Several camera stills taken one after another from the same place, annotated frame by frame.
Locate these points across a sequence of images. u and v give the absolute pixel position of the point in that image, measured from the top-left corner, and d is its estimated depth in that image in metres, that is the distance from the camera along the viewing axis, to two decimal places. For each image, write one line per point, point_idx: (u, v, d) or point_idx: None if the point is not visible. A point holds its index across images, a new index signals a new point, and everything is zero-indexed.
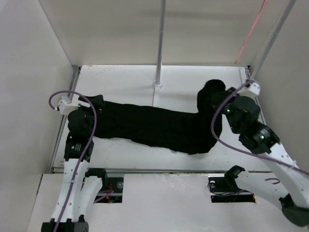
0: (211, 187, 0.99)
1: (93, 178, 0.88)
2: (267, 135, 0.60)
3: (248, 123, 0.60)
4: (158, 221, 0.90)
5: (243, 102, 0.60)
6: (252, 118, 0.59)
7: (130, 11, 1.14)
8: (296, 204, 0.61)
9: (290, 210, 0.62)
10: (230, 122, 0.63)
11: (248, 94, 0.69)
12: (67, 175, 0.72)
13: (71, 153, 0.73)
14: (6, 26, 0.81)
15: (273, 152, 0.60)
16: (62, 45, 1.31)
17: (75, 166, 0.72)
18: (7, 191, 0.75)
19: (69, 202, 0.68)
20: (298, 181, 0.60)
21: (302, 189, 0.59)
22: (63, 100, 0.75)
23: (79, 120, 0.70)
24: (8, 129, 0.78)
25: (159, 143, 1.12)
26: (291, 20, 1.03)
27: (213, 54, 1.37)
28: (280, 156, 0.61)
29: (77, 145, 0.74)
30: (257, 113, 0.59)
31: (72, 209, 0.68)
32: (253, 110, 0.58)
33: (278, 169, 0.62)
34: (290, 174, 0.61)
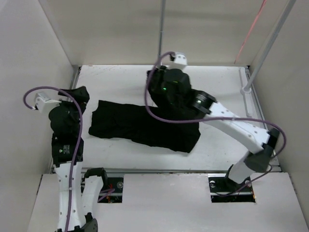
0: (211, 187, 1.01)
1: (93, 177, 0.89)
2: (203, 99, 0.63)
3: (183, 93, 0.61)
4: (158, 221, 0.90)
5: (172, 75, 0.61)
6: (183, 87, 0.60)
7: (130, 11, 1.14)
8: (250, 150, 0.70)
9: (252, 159, 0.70)
10: (168, 98, 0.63)
11: (175, 66, 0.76)
12: (62, 181, 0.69)
13: (61, 157, 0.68)
14: (7, 26, 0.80)
15: (213, 112, 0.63)
16: (62, 45, 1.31)
17: (69, 171, 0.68)
18: (7, 191, 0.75)
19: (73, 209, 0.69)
20: (245, 131, 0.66)
21: (248, 135, 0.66)
22: (40, 97, 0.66)
23: (62, 119, 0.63)
24: (8, 129, 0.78)
25: (159, 143, 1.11)
26: (291, 20, 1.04)
27: (213, 54, 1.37)
28: (220, 112, 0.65)
29: (66, 148, 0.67)
30: (187, 81, 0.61)
31: (77, 215, 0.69)
32: (183, 79, 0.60)
33: (224, 126, 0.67)
34: (234, 125, 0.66)
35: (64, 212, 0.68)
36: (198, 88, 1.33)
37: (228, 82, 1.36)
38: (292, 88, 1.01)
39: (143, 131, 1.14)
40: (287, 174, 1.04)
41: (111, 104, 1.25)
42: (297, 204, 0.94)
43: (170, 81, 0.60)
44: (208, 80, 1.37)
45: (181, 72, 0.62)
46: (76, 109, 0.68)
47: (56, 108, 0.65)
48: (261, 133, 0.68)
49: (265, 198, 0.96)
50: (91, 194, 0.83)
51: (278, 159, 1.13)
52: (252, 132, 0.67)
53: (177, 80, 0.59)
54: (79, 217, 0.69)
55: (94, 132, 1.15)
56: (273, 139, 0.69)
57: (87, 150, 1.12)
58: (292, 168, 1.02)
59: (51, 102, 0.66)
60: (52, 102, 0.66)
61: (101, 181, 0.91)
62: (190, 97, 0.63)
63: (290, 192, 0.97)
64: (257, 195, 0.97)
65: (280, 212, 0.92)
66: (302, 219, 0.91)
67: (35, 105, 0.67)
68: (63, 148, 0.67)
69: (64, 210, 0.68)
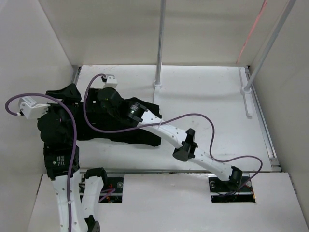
0: (211, 187, 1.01)
1: (93, 178, 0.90)
2: (136, 108, 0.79)
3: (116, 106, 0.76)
4: (158, 220, 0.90)
5: (105, 93, 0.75)
6: (114, 101, 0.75)
7: (129, 11, 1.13)
8: (175, 147, 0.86)
9: (178, 152, 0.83)
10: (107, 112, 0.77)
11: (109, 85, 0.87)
12: (61, 195, 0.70)
13: (55, 169, 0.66)
14: (6, 28, 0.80)
15: (144, 119, 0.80)
16: (62, 45, 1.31)
17: (65, 184, 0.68)
18: (7, 192, 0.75)
19: (74, 221, 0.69)
20: (168, 132, 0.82)
21: (173, 136, 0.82)
22: (25, 103, 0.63)
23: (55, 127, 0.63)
24: (9, 131, 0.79)
25: (135, 139, 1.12)
26: (291, 19, 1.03)
27: (213, 53, 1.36)
28: (150, 119, 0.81)
29: (60, 159, 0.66)
30: (117, 97, 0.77)
31: (79, 225, 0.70)
32: (112, 95, 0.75)
33: (153, 130, 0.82)
34: (162, 129, 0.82)
35: (65, 225, 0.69)
36: (198, 88, 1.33)
37: (228, 82, 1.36)
38: (292, 88, 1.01)
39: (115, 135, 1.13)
40: (287, 174, 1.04)
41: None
42: (297, 204, 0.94)
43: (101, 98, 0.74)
44: (207, 80, 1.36)
45: (112, 89, 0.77)
46: (67, 117, 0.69)
47: (46, 115, 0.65)
48: (182, 133, 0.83)
49: (265, 198, 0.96)
50: (93, 195, 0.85)
51: (278, 159, 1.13)
52: (175, 133, 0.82)
53: (107, 97, 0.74)
54: (80, 226, 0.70)
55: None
56: (190, 137, 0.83)
57: (87, 150, 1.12)
58: (292, 169, 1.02)
59: (39, 105, 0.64)
60: (41, 105, 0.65)
61: (102, 182, 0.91)
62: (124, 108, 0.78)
63: (290, 193, 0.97)
64: (257, 195, 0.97)
65: (280, 212, 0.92)
66: (302, 219, 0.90)
67: (21, 111, 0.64)
68: (57, 161, 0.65)
69: (65, 223, 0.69)
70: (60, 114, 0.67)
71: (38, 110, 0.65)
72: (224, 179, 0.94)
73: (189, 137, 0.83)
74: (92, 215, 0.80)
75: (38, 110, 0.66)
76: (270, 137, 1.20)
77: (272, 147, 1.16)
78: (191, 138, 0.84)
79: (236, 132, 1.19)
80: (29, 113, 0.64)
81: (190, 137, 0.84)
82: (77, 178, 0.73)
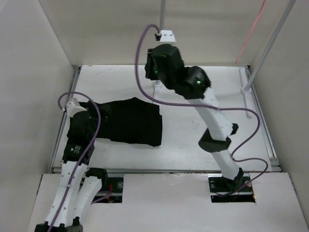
0: (211, 187, 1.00)
1: (92, 178, 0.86)
2: (201, 77, 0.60)
3: (175, 68, 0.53)
4: (158, 220, 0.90)
5: (161, 50, 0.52)
6: (175, 61, 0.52)
7: (129, 11, 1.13)
8: (211, 136, 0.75)
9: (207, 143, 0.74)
10: (161, 77, 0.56)
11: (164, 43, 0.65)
12: (64, 178, 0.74)
13: (69, 153, 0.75)
14: (7, 27, 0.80)
15: (206, 98, 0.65)
16: (62, 45, 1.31)
17: (72, 169, 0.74)
18: (7, 192, 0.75)
19: (63, 207, 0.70)
20: (219, 122, 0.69)
21: (222, 127, 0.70)
22: (71, 102, 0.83)
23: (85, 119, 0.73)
24: (9, 130, 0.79)
25: (134, 139, 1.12)
26: (291, 19, 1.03)
27: (213, 53, 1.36)
28: (210, 100, 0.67)
29: (77, 148, 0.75)
30: (178, 55, 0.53)
31: (66, 213, 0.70)
32: (172, 51, 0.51)
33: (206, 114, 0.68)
34: (216, 115, 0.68)
35: (56, 207, 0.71)
36: None
37: (228, 82, 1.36)
38: (293, 88, 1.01)
39: (115, 134, 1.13)
40: (287, 174, 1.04)
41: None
42: (297, 204, 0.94)
43: (159, 56, 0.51)
44: None
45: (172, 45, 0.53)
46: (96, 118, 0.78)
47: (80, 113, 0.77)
48: (229, 126, 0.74)
49: (265, 198, 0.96)
50: (86, 197, 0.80)
51: (278, 158, 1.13)
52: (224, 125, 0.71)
53: (166, 52, 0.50)
54: (67, 215, 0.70)
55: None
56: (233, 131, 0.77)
57: None
58: (292, 169, 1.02)
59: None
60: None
61: (100, 185, 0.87)
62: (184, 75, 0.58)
63: (290, 193, 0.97)
64: (257, 195, 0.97)
65: (280, 212, 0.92)
66: (302, 219, 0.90)
67: (65, 108, 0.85)
68: (74, 147, 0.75)
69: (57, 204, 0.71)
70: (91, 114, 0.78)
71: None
72: (228, 177, 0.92)
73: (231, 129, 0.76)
74: (79, 217, 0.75)
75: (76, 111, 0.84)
76: (270, 137, 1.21)
77: (272, 147, 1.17)
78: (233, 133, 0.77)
79: (236, 132, 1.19)
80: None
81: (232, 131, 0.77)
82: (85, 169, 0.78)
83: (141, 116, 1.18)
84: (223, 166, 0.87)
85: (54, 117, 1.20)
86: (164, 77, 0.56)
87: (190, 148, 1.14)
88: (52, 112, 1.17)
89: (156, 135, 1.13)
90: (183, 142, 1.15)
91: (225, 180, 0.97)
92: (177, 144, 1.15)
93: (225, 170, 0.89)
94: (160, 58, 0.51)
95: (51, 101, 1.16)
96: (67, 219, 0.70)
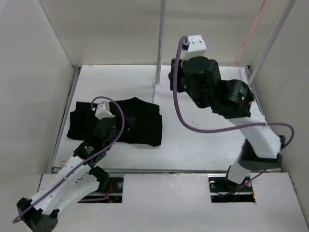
0: (211, 187, 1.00)
1: (91, 177, 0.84)
2: (244, 92, 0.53)
3: (215, 85, 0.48)
4: (158, 220, 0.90)
5: (194, 64, 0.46)
6: (215, 77, 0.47)
7: (129, 11, 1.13)
8: (259, 154, 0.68)
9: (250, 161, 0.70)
10: (197, 95, 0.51)
11: (193, 53, 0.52)
12: (65, 168, 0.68)
13: (80, 151, 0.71)
14: (7, 27, 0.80)
15: (253, 115, 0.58)
16: (62, 45, 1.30)
17: (76, 166, 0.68)
18: (7, 192, 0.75)
19: (50, 194, 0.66)
20: (269, 138, 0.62)
21: (271, 143, 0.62)
22: (103, 105, 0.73)
23: (110, 124, 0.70)
24: (9, 130, 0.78)
25: (134, 139, 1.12)
26: (291, 19, 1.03)
27: (213, 53, 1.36)
28: (257, 115, 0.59)
29: (90, 148, 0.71)
30: (215, 70, 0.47)
31: (50, 201, 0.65)
32: (212, 65, 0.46)
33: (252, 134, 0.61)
34: (264, 133, 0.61)
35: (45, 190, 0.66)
36: None
37: None
38: (293, 88, 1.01)
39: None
40: (287, 174, 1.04)
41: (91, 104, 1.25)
42: (297, 204, 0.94)
43: (196, 72, 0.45)
44: None
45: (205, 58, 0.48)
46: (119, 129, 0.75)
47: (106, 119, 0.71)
48: (278, 141, 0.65)
49: (265, 198, 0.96)
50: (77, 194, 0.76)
51: None
52: (273, 140, 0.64)
53: (205, 68, 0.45)
54: (49, 204, 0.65)
55: (74, 136, 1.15)
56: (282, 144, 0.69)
57: None
58: (292, 169, 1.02)
59: (108, 112, 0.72)
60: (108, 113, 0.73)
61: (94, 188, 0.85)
62: (224, 92, 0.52)
63: (290, 193, 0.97)
64: (257, 195, 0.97)
65: (280, 212, 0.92)
66: (302, 219, 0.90)
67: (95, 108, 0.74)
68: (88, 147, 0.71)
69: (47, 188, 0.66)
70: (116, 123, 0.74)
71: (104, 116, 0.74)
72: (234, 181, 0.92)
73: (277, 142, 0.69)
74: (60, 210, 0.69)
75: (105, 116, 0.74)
76: None
77: None
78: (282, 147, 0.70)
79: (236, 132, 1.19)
80: (97, 114, 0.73)
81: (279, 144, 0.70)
82: (88, 171, 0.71)
83: (140, 116, 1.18)
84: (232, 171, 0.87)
85: (54, 117, 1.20)
86: (197, 95, 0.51)
87: (190, 147, 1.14)
88: (52, 112, 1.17)
89: (156, 135, 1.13)
90: (183, 142, 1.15)
91: (226, 181, 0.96)
92: (177, 144, 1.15)
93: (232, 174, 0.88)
94: (197, 76, 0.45)
95: (51, 101, 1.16)
96: (47, 207, 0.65)
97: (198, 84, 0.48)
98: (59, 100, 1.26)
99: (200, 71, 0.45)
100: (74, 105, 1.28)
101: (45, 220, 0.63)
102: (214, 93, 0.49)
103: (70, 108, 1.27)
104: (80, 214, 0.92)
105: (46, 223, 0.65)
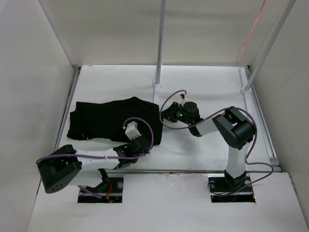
0: (211, 187, 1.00)
1: (99, 174, 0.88)
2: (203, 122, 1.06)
3: (189, 117, 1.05)
4: (158, 220, 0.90)
5: (189, 105, 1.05)
6: (193, 114, 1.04)
7: (129, 11, 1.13)
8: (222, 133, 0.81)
9: (227, 136, 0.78)
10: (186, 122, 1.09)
11: (185, 102, 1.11)
12: (105, 152, 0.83)
13: (117, 151, 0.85)
14: (6, 27, 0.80)
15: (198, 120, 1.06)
16: (62, 45, 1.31)
17: (114, 155, 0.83)
18: (7, 192, 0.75)
19: (90, 159, 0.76)
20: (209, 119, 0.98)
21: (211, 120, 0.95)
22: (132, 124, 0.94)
23: (145, 143, 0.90)
24: (9, 130, 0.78)
25: None
26: (291, 19, 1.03)
27: (213, 53, 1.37)
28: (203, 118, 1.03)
29: (122, 152, 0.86)
30: (197, 111, 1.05)
31: (86, 164, 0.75)
32: (192, 109, 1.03)
33: (206, 128, 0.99)
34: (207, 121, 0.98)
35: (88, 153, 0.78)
36: (199, 88, 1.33)
37: (228, 82, 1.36)
38: (292, 88, 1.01)
39: (116, 134, 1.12)
40: (287, 174, 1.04)
41: (91, 103, 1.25)
42: (297, 204, 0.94)
43: (186, 108, 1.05)
44: (208, 80, 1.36)
45: (194, 105, 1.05)
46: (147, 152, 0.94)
47: (143, 138, 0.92)
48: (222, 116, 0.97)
49: (265, 198, 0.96)
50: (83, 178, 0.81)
51: (278, 159, 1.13)
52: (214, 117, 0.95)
53: (189, 109, 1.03)
54: (85, 164, 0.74)
55: (74, 136, 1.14)
56: (229, 112, 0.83)
57: (88, 149, 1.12)
58: (292, 169, 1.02)
59: (136, 131, 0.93)
60: (136, 131, 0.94)
61: (95, 184, 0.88)
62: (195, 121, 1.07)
63: (290, 193, 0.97)
64: (257, 195, 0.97)
65: (280, 212, 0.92)
66: (303, 219, 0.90)
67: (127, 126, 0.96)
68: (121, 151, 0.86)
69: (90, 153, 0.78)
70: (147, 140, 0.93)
71: (133, 134, 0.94)
72: (233, 174, 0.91)
73: (229, 115, 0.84)
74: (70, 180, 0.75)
75: (132, 134, 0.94)
76: (270, 137, 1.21)
77: (272, 147, 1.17)
78: (233, 114, 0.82)
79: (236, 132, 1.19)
80: (128, 131, 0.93)
81: (233, 116, 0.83)
82: (111, 167, 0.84)
83: (140, 115, 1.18)
84: (231, 163, 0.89)
85: (54, 117, 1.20)
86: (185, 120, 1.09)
87: (191, 147, 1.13)
88: (52, 112, 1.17)
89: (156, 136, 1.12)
90: (183, 143, 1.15)
91: (225, 178, 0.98)
92: (177, 144, 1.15)
93: (231, 166, 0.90)
94: (186, 110, 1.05)
95: (52, 101, 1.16)
96: (83, 164, 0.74)
97: (185, 114, 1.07)
98: (60, 100, 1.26)
99: (187, 108, 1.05)
100: (74, 104, 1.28)
101: (68, 177, 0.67)
102: (189, 119, 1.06)
103: (70, 108, 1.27)
104: (80, 214, 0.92)
105: (63, 181, 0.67)
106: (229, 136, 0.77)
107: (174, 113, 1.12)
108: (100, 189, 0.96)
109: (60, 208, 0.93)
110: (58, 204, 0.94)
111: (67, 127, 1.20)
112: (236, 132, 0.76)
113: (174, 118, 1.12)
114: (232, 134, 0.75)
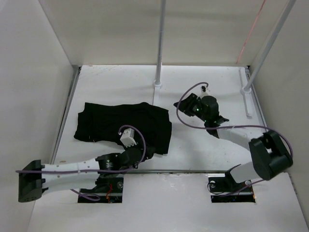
0: (211, 187, 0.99)
1: None
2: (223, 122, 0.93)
3: (209, 113, 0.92)
4: (158, 221, 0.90)
5: (207, 100, 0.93)
6: (212, 110, 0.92)
7: (129, 11, 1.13)
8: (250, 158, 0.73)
9: (258, 164, 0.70)
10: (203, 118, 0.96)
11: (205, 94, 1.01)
12: (83, 163, 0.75)
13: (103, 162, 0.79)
14: (6, 26, 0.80)
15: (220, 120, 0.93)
16: (62, 45, 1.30)
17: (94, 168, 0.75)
18: (7, 191, 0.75)
19: (58, 174, 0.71)
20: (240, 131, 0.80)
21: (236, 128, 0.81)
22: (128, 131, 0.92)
23: (135, 157, 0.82)
24: (8, 130, 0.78)
25: None
26: (291, 20, 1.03)
27: (213, 54, 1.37)
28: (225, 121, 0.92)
29: (109, 164, 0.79)
30: (217, 108, 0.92)
31: (52, 179, 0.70)
32: (212, 105, 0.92)
33: (232, 136, 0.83)
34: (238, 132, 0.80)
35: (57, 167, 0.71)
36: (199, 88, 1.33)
37: (228, 82, 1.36)
38: (292, 89, 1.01)
39: (115, 134, 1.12)
40: (287, 174, 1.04)
41: (91, 104, 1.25)
42: (297, 204, 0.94)
43: (204, 104, 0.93)
44: (208, 80, 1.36)
45: (213, 99, 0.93)
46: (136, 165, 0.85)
47: (134, 152, 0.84)
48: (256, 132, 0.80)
49: (265, 198, 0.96)
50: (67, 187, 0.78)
51: None
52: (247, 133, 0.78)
53: (208, 104, 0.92)
54: (50, 180, 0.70)
55: (76, 136, 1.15)
56: (268, 137, 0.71)
57: (89, 150, 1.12)
58: (292, 169, 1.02)
59: (132, 139, 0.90)
60: (133, 139, 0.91)
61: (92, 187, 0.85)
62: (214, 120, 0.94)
63: (290, 193, 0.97)
64: (257, 195, 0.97)
65: (280, 212, 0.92)
66: (302, 219, 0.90)
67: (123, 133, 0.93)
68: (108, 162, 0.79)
69: (61, 167, 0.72)
70: (138, 152, 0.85)
71: (129, 141, 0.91)
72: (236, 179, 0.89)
73: (266, 139, 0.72)
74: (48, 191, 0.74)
75: (129, 140, 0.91)
76: None
77: None
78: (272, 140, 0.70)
79: None
80: (123, 138, 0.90)
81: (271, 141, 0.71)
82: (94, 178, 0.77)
83: (140, 116, 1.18)
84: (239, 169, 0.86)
85: (54, 117, 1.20)
86: (204, 118, 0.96)
87: (191, 148, 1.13)
88: (52, 112, 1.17)
89: (157, 136, 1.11)
90: (183, 142, 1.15)
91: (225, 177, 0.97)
92: (177, 144, 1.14)
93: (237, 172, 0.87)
94: (204, 104, 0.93)
95: (51, 101, 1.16)
96: (48, 181, 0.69)
97: (203, 109, 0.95)
98: (60, 100, 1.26)
99: (205, 102, 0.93)
100: (74, 105, 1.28)
101: (33, 193, 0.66)
102: (207, 115, 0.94)
103: (71, 108, 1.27)
104: (80, 214, 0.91)
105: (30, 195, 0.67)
106: (260, 167, 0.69)
107: (191, 105, 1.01)
108: (98, 189, 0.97)
109: (61, 208, 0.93)
110: (58, 204, 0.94)
111: (73, 128, 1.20)
112: (272, 165, 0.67)
113: (192, 111, 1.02)
114: (266, 167, 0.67)
